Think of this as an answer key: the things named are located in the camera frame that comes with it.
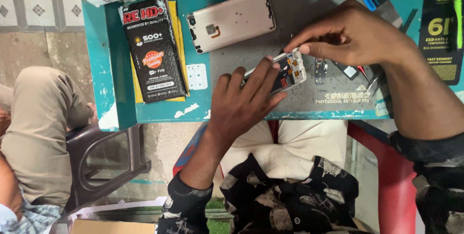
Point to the person's left hand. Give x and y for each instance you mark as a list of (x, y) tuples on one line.
[(235, 111)]

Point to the person's right hand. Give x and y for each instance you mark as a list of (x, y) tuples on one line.
[(359, 34)]

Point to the white smartphone frame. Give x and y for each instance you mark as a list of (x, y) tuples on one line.
[(292, 74)]

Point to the small black phone part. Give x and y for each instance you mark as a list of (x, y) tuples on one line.
[(347, 71)]

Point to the metal tweezers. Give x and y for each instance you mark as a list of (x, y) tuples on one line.
[(373, 82)]

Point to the small white sticker sheet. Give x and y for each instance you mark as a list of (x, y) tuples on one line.
[(197, 76)]

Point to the small black circuit board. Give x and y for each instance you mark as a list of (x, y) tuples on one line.
[(321, 71)]

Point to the grey anti-slip work mat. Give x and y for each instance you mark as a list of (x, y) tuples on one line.
[(326, 96)]

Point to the black tempered glass packet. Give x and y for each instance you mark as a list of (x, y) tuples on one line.
[(438, 38)]

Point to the beige trousers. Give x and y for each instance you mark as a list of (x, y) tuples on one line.
[(308, 147)]

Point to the gold phone back cover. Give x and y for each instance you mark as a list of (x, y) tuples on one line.
[(232, 20)]

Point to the black display packaging pouch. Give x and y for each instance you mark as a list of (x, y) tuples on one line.
[(154, 49)]

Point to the green plastic tool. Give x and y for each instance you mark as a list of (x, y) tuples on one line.
[(457, 5)]

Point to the black patterned shirt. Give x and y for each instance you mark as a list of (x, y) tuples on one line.
[(290, 208)]

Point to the dark plastic chair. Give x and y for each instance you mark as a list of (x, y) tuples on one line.
[(108, 168)]

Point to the white paper sheets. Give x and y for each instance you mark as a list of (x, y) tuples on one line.
[(119, 207)]

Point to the red plastic chair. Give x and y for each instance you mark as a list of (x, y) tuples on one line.
[(395, 190)]

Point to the brown cardboard carton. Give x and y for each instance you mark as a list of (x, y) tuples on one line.
[(112, 227)]

